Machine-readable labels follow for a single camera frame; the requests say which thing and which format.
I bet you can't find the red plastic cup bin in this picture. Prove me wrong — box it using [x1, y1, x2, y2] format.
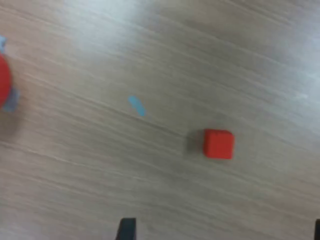
[0, 53, 13, 110]

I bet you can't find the blue tape cross marker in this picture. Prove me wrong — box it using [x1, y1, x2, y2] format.
[0, 34, 21, 113]

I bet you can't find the small blue tape strip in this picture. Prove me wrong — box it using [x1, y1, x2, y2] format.
[127, 95, 147, 117]

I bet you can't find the red cube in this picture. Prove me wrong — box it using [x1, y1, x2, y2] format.
[202, 128, 235, 160]

